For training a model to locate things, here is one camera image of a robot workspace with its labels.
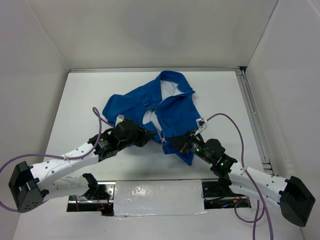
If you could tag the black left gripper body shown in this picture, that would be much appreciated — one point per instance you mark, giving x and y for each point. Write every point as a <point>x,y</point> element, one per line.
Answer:
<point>139,138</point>

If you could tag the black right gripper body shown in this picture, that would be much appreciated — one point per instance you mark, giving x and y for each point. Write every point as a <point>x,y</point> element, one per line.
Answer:
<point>191,142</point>

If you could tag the blue jacket white lining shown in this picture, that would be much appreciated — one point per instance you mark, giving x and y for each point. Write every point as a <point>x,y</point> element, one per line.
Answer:
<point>164,105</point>

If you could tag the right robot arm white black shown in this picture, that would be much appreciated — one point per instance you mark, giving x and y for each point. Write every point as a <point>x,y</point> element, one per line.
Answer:
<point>291,195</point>

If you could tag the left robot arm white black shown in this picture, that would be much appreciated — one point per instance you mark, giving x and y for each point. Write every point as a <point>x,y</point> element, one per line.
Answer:
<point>32,185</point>

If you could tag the white glossy taped sheet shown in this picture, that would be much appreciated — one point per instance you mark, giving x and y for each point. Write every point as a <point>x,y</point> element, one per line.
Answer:
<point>158,198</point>

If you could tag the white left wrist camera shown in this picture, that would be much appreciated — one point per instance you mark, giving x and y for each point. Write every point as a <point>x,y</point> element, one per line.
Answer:
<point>120,118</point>

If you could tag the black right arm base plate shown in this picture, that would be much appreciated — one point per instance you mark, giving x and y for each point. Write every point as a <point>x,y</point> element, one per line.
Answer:
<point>215,195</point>

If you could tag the aluminium frame rail back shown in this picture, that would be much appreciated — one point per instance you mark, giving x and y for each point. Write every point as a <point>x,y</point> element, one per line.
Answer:
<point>155,69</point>

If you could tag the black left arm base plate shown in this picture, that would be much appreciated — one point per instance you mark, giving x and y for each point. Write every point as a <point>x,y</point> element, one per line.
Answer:
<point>105,196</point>

